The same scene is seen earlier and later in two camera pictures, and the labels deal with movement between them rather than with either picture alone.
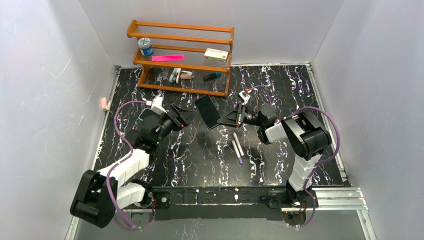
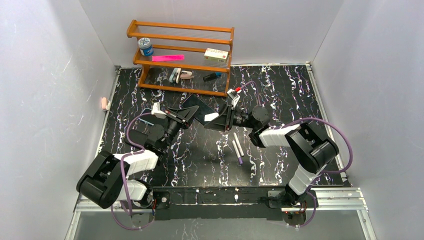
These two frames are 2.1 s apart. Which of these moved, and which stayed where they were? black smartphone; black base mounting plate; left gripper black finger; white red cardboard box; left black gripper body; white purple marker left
Moved: left gripper black finger; black smartphone
Stayed: black base mounting plate; left black gripper body; white purple marker left; white red cardboard box
